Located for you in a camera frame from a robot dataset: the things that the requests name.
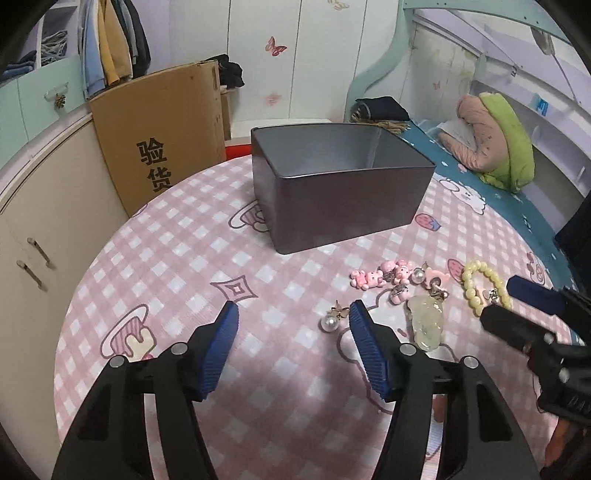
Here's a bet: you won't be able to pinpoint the pearl bow charm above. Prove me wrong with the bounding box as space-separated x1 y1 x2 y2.
318 301 349 333

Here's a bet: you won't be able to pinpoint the beige cabinet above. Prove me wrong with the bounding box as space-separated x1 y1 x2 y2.
1 118 127 479

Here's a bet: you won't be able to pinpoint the teal patterned bedsheet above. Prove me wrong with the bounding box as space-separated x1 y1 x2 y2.
406 118 578 287

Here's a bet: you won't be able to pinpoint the pink bear charm keychain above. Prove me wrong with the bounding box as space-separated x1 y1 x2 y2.
349 259 414 305

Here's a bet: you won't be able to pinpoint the teal drawer unit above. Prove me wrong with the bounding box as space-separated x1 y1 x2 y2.
1 56 85 167

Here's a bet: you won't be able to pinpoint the white cubby shelf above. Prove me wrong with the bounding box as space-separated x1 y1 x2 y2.
1 0 84 84

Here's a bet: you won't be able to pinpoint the pale jade pendant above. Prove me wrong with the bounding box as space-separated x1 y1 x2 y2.
407 295 445 352

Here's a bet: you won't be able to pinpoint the hanging clothes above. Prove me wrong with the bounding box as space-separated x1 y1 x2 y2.
78 0 151 100

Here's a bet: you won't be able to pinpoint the pink and green pillow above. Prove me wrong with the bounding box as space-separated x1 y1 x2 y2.
438 92 535 193

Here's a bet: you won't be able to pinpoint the pink checkered tablecloth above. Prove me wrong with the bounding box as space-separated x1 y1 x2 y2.
54 157 570 479

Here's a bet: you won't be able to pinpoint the teal bed frame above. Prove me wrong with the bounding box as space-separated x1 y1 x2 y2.
344 0 591 126

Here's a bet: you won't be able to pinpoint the right hand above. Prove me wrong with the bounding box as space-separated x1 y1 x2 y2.
544 418 589 467

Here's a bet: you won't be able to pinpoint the dark metal tin box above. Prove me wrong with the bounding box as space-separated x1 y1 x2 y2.
250 123 436 254

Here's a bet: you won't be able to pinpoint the pink star charm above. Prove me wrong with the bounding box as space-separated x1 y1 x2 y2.
410 263 451 300

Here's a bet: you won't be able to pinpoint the folded dark clothes on bed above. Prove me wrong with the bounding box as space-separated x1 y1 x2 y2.
349 96 411 135

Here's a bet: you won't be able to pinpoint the black clothes pile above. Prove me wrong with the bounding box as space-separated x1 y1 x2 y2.
208 54 245 89

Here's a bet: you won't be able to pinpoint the yellow-green bead bracelet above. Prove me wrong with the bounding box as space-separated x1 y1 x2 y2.
460 260 514 317

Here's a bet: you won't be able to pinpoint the tall cardboard box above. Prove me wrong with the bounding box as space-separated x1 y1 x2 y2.
89 61 225 215

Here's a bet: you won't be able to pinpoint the red bench with white top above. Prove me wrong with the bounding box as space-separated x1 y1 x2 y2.
225 118 331 159

